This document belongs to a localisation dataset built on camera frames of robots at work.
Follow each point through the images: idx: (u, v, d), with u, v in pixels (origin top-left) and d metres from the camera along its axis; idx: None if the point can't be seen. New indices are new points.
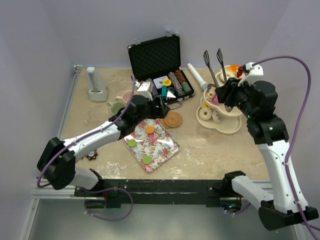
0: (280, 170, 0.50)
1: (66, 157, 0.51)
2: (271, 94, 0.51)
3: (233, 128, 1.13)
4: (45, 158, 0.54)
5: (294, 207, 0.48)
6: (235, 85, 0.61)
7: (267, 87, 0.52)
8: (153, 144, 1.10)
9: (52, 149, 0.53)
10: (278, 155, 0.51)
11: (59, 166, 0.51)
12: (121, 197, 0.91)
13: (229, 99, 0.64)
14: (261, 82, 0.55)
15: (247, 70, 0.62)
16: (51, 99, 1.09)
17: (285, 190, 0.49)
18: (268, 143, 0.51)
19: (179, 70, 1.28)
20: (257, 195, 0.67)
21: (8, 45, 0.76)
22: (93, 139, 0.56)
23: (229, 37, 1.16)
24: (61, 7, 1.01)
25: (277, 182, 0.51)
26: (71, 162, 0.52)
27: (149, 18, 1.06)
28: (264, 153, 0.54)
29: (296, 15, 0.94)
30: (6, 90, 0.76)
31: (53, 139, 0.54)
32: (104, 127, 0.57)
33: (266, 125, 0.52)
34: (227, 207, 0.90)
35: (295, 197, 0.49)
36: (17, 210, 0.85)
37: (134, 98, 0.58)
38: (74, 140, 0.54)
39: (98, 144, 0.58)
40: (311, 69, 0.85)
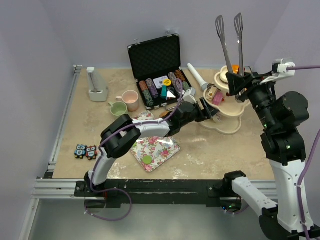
0: (292, 192, 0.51)
1: (134, 132, 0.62)
2: (301, 115, 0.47)
3: (233, 128, 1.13)
4: (112, 128, 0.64)
5: (299, 227, 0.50)
6: (256, 83, 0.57)
7: (297, 104, 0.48)
8: (153, 144, 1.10)
9: (122, 123, 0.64)
10: (292, 176, 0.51)
11: (124, 138, 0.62)
12: (121, 197, 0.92)
13: (244, 95, 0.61)
14: (292, 96, 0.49)
15: (277, 72, 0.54)
16: (51, 99, 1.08)
17: (293, 211, 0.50)
18: (283, 163, 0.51)
19: (179, 70, 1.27)
20: (258, 201, 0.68)
21: (7, 45, 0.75)
22: (152, 127, 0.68)
23: (229, 37, 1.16)
24: (61, 6, 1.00)
25: (286, 201, 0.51)
26: (135, 138, 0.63)
27: (149, 18, 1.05)
28: (277, 171, 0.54)
29: (296, 16, 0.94)
30: (6, 90, 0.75)
31: (125, 115, 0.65)
32: (160, 120, 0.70)
33: (283, 143, 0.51)
34: (227, 207, 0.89)
35: (302, 218, 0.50)
36: (18, 211, 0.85)
37: (181, 106, 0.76)
38: (140, 121, 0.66)
39: (150, 132, 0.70)
40: (312, 70, 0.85)
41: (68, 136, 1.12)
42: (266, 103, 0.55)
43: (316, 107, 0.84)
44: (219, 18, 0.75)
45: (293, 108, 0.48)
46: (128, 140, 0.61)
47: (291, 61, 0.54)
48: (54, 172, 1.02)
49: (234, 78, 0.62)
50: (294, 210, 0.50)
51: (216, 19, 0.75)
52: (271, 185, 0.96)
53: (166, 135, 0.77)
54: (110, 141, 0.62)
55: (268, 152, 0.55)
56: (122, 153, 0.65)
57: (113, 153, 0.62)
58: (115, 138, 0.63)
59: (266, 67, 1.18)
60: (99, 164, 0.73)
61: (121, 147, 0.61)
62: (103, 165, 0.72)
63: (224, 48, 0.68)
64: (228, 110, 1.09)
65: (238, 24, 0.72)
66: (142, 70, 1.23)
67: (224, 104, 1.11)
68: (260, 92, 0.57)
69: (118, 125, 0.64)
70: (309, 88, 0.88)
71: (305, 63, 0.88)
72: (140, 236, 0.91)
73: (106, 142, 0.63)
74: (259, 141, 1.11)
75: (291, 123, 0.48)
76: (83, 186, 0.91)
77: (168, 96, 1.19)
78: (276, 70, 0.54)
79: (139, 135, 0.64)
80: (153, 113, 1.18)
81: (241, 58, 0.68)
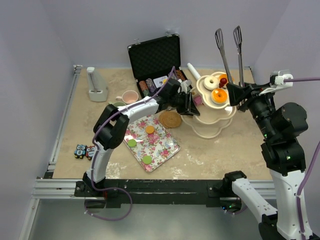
0: (292, 203, 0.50)
1: (121, 118, 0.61)
2: (299, 125, 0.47)
3: (212, 133, 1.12)
4: (102, 121, 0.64)
5: (298, 237, 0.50)
6: (255, 94, 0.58)
7: (296, 114, 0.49)
8: (153, 144, 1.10)
9: (108, 114, 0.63)
10: (291, 186, 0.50)
11: (115, 129, 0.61)
12: (121, 197, 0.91)
13: (244, 106, 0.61)
14: (290, 107, 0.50)
15: (275, 84, 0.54)
16: (51, 99, 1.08)
17: (293, 221, 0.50)
18: (282, 173, 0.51)
19: (179, 70, 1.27)
20: (258, 206, 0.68)
21: (7, 46, 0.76)
22: (140, 108, 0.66)
23: (229, 38, 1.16)
24: (61, 7, 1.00)
25: (285, 210, 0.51)
26: (125, 124, 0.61)
27: (149, 18, 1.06)
28: (277, 180, 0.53)
29: (296, 16, 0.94)
30: (6, 91, 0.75)
31: (109, 105, 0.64)
32: (147, 99, 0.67)
33: (283, 153, 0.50)
34: (228, 207, 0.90)
35: (301, 228, 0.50)
36: (17, 210, 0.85)
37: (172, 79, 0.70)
38: (125, 107, 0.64)
39: (141, 113, 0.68)
40: (312, 70, 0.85)
41: (68, 136, 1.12)
42: (265, 114, 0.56)
43: (314, 108, 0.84)
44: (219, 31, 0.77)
45: (291, 118, 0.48)
46: (119, 128, 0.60)
47: (289, 72, 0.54)
48: (54, 172, 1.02)
49: (234, 89, 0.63)
50: (294, 219, 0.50)
51: (216, 32, 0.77)
52: (271, 185, 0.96)
53: (158, 110, 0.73)
54: (102, 134, 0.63)
55: (268, 162, 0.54)
56: (118, 140, 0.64)
57: (109, 143, 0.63)
58: (107, 127, 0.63)
59: (266, 68, 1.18)
60: (96, 159, 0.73)
61: (115, 136, 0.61)
62: (100, 159, 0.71)
63: (223, 58, 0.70)
64: (202, 118, 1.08)
65: (237, 36, 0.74)
66: (142, 70, 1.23)
67: (203, 108, 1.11)
68: (260, 102, 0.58)
69: (105, 116, 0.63)
70: (308, 87, 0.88)
71: (305, 62, 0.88)
72: (140, 237, 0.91)
73: (100, 135, 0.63)
74: (259, 141, 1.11)
75: (290, 133, 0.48)
76: (83, 186, 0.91)
77: None
78: (273, 81, 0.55)
79: (128, 120, 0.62)
80: None
81: (241, 65, 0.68)
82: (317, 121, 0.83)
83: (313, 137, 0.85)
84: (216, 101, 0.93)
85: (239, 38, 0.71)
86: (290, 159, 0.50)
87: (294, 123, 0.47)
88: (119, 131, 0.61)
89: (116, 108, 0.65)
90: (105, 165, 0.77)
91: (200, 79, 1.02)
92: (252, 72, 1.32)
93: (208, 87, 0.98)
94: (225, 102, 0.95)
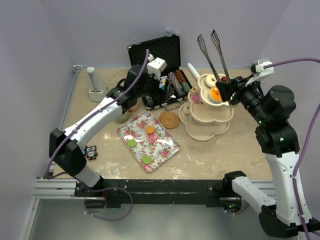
0: (288, 185, 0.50)
1: (71, 146, 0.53)
2: (289, 104, 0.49)
3: (207, 135, 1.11)
4: (52, 149, 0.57)
5: (297, 220, 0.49)
6: (242, 86, 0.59)
7: (283, 95, 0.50)
8: (153, 144, 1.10)
9: (55, 141, 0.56)
10: (287, 167, 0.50)
11: (66, 157, 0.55)
12: (121, 196, 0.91)
13: (237, 100, 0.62)
14: (277, 90, 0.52)
15: (257, 72, 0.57)
16: (51, 99, 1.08)
17: (290, 203, 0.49)
18: (276, 154, 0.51)
19: (179, 70, 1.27)
20: (258, 198, 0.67)
21: (8, 46, 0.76)
22: (94, 121, 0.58)
23: (229, 38, 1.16)
24: (61, 7, 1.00)
25: (282, 193, 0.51)
26: (76, 150, 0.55)
27: (149, 19, 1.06)
28: (272, 164, 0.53)
29: (296, 17, 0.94)
30: (6, 90, 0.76)
31: (54, 131, 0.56)
32: (103, 107, 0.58)
33: (276, 135, 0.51)
34: (228, 207, 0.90)
35: (300, 211, 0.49)
36: (18, 210, 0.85)
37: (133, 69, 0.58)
38: (74, 128, 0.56)
39: (100, 124, 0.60)
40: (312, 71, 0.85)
41: None
42: (255, 102, 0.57)
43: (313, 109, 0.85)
44: (199, 37, 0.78)
45: (279, 98, 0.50)
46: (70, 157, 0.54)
47: (268, 60, 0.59)
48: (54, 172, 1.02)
49: (223, 85, 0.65)
50: (291, 201, 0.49)
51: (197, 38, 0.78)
52: (271, 185, 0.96)
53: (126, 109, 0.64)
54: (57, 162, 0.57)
55: (264, 146, 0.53)
56: (76, 164, 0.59)
57: (68, 170, 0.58)
58: (61, 154, 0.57)
59: None
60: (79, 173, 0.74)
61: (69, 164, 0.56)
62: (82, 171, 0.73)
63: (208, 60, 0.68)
64: (198, 116, 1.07)
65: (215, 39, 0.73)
66: None
67: (201, 108, 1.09)
68: (248, 92, 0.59)
69: (54, 144, 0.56)
70: (307, 88, 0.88)
71: (304, 62, 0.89)
72: (140, 237, 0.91)
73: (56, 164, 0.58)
74: None
75: (280, 113, 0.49)
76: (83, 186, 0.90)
77: None
78: (255, 70, 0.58)
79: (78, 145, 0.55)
80: (153, 113, 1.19)
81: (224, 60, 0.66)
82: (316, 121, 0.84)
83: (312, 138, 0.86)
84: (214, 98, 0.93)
85: (216, 41, 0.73)
86: (283, 141, 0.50)
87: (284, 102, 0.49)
88: (71, 158, 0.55)
89: (64, 131, 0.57)
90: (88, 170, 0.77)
91: (201, 76, 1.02)
92: None
93: (209, 85, 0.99)
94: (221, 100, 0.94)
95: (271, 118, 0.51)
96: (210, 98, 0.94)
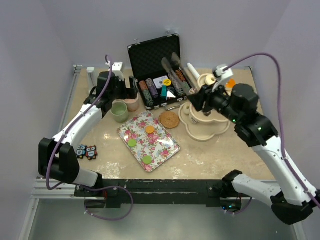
0: (283, 167, 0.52)
1: (64, 148, 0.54)
2: (254, 97, 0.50)
3: (207, 135, 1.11)
4: (43, 161, 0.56)
5: (306, 196, 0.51)
6: (209, 91, 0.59)
7: (245, 90, 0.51)
8: (153, 144, 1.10)
9: (46, 151, 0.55)
10: (275, 152, 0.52)
11: (61, 163, 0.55)
12: (121, 196, 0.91)
13: (209, 105, 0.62)
14: (238, 87, 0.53)
15: (219, 76, 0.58)
16: (51, 99, 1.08)
17: (294, 184, 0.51)
18: (262, 144, 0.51)
19: (179, 70, 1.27)
20: (263, 191, 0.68)
21: (8, 46, 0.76)
22: (81, 125, 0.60)
23: (229, 39, 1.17)
24: (60, 7, 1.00)
25: (283, 178, 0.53)
26: (70, 152, 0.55)
27: (149, 19, 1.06)
28: (261, 154, 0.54)
29: (295, 17, 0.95)
30: (6, 90, 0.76)
31: (42, 141, 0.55)
32: (85, 111, 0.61)
33: (254, 127, 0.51)
34: (228, 207, 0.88)
35: (304, 187, 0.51)
36: (18, 210, 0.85)
37: (102, 75, 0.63)
38: (63, 134, 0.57)
39: (87, 127, 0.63)
40: (311, 71, 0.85)
41: None
42: (225, 103, 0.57)
43: (312, 109, 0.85)
44: None
45: (243, 94, 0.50)
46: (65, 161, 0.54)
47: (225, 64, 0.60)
48: None
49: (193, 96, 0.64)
50: (294, 182, 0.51)
51: None
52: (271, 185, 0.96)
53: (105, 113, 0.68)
54: (52, 173, 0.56)
55: (249, 142, 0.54)
56: (72, 169, 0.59)
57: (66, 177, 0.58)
58: (55, 163, 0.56)
59: (267, 67, 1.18)
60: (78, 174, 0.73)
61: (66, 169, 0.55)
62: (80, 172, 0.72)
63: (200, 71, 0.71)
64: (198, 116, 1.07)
65: None
66: (142, 70, 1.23)
67: None
68: (216, 96, 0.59)
69: (45, 153, 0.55)
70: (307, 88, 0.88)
71: (304, 62, 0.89)
72: (140, 237, 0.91)
73: (51, 176, 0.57)
74: None
75: (249, 107, 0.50)
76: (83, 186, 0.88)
77: (168, 96, 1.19)
78: (216, 75, 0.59)
79: (72, 146, 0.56)
80: (153, 113, 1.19)
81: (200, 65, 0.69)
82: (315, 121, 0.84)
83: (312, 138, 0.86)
84: None
85: None
86: (262, 130, 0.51)
87: (250, 96, 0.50)
88: (67, 163, 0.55)
89: (52, 139, 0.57)
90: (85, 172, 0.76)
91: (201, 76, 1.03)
92: (252, 72, 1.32)
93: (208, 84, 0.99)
94: None
95: (244, 114, 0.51)
96: None
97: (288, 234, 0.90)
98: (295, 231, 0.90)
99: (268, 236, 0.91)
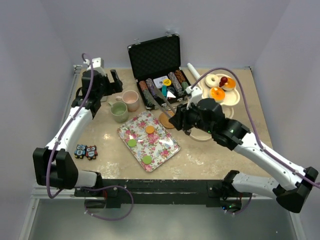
0: (265, 157, 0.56)
1: (61, 154, 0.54)
2: (216, 106, 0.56)
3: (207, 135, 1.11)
4: (40, 171, 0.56)
5: (297, 178, 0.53)
6: (184, 109, 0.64)
7: (207, 102, 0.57)
8: (153, 144, 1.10)
9: (41, 160, 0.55)
10: (253, 146, 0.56)
11: (60, 171, 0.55)
12: (122, 196, 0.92)
13: (187, 122, 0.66)
14: (201, 101, 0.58)
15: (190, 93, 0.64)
16: (51, 99, 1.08)
17: (281, 169, 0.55)
18: (239, 143, 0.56)
19: (179, 70, 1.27)
20: (265, 185, 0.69)
21: (7, 46, 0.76)
22: (72, 128, 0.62)
23: (229, 38, 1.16)
24: (60, 7, 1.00)
25: (271, 168, 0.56)
26: (67, 157, 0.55)
27: (149, 19, 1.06)
28: (244, 153, 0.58)
29: (295, 17, 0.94)
30: (6, 90, 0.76)
31: (36, 151, 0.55)
32: (74, 114, 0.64)
33: (227, 131, 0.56)
34: (228, 207, 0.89)
35: (291, 169, 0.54)
36: (17, 210, 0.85)
37: (85, 75, 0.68)
38: (56, 140, 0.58)
39: (78, 131, 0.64)
40: (311, 71, 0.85)
41: None
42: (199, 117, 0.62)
43: (311, 109, 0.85)
44: None
45: (207, 106, 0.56)
46: (64, 168, 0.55)
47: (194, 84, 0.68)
48: None
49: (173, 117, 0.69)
50: (281, 168, 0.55)
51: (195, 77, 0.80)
52: None
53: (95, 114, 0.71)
54: (53, 182, 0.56)
55: (230, 147, 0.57)
56: (71, 176, 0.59)
57: (66, 184, 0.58)
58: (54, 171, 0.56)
59: (267, 67, 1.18)
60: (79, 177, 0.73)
61: (65, 175, 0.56)
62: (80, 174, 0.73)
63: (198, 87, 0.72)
64: None
65: None
66: (142, 70, 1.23)
67: None
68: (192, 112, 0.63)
69: (41, 161, 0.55)
70: (306, 88, 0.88)
71: (304, 63, 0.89)
72: (139, 237, 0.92)
73: (52, 184, 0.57)
74: None
75: (216, 115, 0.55)
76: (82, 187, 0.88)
77: (168, 96, 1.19)
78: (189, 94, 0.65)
79: (68, 152, 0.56)
80: (153, 113, 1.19)
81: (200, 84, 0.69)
82: (314, 122, 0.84)
83: (310, 138, 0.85)
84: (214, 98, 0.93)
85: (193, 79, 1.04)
86: (234, 131, 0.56)
87: (213, 107, 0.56)
88: (65, 170, 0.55)
89: (46, 147, 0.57)
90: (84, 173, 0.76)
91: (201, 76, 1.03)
92: (252, 72, 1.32)
93: (209, 84, 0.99)
94: (222, 100, 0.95)
95: (215, 121, 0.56)
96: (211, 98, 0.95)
97: (287, 234, 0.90)
98: (294, 231, 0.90)
99: (267, 236, 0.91)
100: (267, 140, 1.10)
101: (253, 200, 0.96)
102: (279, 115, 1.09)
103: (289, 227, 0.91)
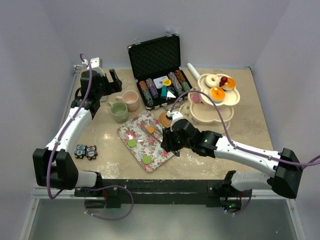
0: (240, 153, 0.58)
1: (61, 155, 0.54)
2: (187, 123, 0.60)
3: None
4: (40, 172, 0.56)
5: (273, 162, 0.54)
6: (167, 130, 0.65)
7: (178, 123, 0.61)
8: (153, 144, 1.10)
9: (41, 161, 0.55)
10: (226, 147, 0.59)
11: (60, 171, 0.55)
12: (122, 196, 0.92)
13: (174, 143, 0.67)
14: (174, 123, 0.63)
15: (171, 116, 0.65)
16: (51, 99, 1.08)
17: (256, 159, 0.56)
18: (214, 149, 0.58)
19: (179, 70, 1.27)
20: (259, 178, 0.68)
21: (8, 46, 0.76)
22: (71, 128, 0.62)
23: (229, 39, 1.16)
24: (60, 7, 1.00)
25: (249, 161, 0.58)
26: (67, 157, 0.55)
27: (149, 19, 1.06)
28: (223, 157, 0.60)
29: (295, 17, 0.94)
30: (6, 90, 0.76)
31: (36, 151, 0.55)
32: (73, 115, 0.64)
33: (204, 143, 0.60)
34: (227, 207, 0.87)
35: (266, 156, 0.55)
36: (17, 210, 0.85)
37: (82, 77, 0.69)
38: (56, 141, 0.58)
39: (78, 131, 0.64)
40: (310, 71, 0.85)
41: None
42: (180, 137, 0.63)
43: (311, 109, 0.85)
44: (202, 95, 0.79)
45: (178, 126, 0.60)
46: (64, 168, 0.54)
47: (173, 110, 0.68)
48: None
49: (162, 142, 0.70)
50: (256, 158, 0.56)
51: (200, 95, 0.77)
52: None
53: (94, 114, 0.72)
54: (53, 183, 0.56)
55: (211, 155, 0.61)
56: (72, 176, 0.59)
57: (67, 185, 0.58)
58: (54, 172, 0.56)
59: (267, 67, 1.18)
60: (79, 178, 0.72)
61: (65, 176, 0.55)
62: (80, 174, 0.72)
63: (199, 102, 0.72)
64: (199, 116, 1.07)
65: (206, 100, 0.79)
66: (142, 71, 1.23)
67: (200, 108, 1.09)
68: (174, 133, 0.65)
69: (41, 163, 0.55)
70: (305, 88, 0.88)
71: (304, 63, 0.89)
72: (139, 237, 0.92)
73: (53, 186, 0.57)
74: (259, 141, 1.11)
75: (188, 132, 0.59)
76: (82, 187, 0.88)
77: (168, 96, 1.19)
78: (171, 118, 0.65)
79: (68, 152, 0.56)
80: (153, 113, 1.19)
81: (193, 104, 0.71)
82: (313, 122, 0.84)
83: (310, 138, 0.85)
84: (214, 98, 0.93)
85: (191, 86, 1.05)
86: (208, 140, 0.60)
87: (184, 125, 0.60)
88: (65, 170, 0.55)
89: (46, 148, 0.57)
90: (84, 173, 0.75)
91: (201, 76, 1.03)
92: (252, 72, 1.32)
93: (209, 84, 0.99)
94: (222, 100, 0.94)
95: (190, 137, 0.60)
96: (211, 98, 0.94)
97: (287, 234, 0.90)
98: (294, 231, 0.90)
99: (267, 236, 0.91)
100: (267, 140, 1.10)
101: (253, 200, 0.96)
102: (279, 115, 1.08)
103: (289, 227, 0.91)
